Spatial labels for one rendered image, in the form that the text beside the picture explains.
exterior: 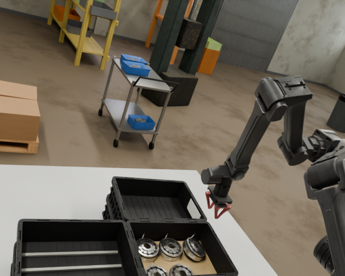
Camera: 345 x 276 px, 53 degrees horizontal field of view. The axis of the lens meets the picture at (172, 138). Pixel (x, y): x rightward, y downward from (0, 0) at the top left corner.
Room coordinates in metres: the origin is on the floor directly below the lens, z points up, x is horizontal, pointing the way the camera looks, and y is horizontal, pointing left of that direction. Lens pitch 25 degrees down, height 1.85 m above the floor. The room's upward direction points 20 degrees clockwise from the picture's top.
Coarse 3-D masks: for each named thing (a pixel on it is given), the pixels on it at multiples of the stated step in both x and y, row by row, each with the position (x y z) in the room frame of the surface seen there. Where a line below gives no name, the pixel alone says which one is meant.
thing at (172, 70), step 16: (176, 0) 5.04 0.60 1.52; (208, 0) 5.60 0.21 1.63; (176, 16) 5.00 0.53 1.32; (192, 16) 5.36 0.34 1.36; (208, 16) 5.53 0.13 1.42; (160, 32) 5.10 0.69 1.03; (176, 32) 5.07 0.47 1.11; (192, 32) 5.31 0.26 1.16; (208, 32) 5.61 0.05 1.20; (160, 48) 5.03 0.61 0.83; (192, 48) 5.40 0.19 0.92; (160, 64) 4.99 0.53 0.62; (192, 64) 5.53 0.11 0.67; (176, 80) 5.10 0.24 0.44; (192, 80) 5.38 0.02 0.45; (160, 96) 4.95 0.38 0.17; (176, 96) 5.20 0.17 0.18
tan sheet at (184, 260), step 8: (160, 256) 1.10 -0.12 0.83; (184, 256) 1.15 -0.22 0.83; (144, 264) 1.03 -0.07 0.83; (160, 264) 1.06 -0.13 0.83; (168, 264) 1.07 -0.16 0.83; (184, 264) 1.10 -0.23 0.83; (192, 264) 1.12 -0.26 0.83; (200, 264) 1.14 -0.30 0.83; (208, 264) 1.15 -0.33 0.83; (168, 272) 1.03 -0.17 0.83; (200, 272) 1.10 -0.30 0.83; (208, 272) 1.11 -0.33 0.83
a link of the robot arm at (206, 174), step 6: (210, 168) 1.13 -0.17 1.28; (216, 168) 1.14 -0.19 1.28; (222, 168) 1.15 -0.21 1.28; (228, 168) 1.17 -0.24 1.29; (204, 174) 1.14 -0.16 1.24; (210, 174) 1.11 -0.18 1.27; (216, 174) 1.12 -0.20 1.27; (222, 174) 1.13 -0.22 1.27; (228, 174) 1.14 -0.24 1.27; (240, 174) 1.11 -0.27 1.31; (204, 180) 1.13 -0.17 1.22; (210, 180) 1.11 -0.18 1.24; (216, 180) 1.12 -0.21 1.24; (234, 180) 1.14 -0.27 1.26
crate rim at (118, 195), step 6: (114, 180) 1.35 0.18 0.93; (144, 180) 1.45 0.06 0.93; (150, 180) 1.46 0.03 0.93; (156, 180) 1.48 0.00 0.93; (162, 180) 1.50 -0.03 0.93; (168, 180) 1.52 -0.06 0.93; (174, 180) 1.54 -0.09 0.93; (114, 186) 1.31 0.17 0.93; (186, 186) 1.53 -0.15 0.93; (114, 192) 1.29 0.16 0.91; (120, 198) 1.24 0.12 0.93; (192, 198) 1.45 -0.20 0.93; (120, 204) 1.20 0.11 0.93; (198, 204) 1.41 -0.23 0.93; (120, 210) 1.18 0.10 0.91; (126, 216) 1.14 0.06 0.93; (204, 216) 1.33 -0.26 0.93
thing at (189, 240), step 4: (188, 240) 1.19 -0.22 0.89; (192, 240) 1.20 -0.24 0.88; (196, 240) 1.22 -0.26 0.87; (188, 244) 1.16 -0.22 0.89; (200, 244) 1.22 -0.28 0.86; (192, 248) 1.15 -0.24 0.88; (196, 252) 1.14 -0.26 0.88; (200, 252) 1.16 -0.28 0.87; (204, 252) 1.18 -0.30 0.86; (200, 256) 1.14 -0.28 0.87
